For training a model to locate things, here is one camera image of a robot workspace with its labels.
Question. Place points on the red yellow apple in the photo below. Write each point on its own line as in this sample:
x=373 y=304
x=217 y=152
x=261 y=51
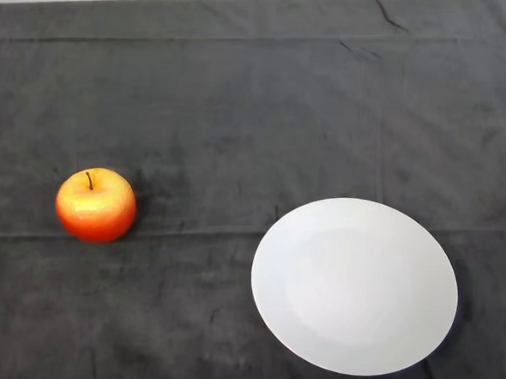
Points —
x=96 y=212

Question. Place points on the white round plate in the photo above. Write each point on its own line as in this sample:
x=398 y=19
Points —
x=353 y=286

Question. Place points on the black table cloth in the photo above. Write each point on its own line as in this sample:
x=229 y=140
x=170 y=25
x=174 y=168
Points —
x=214 y=114

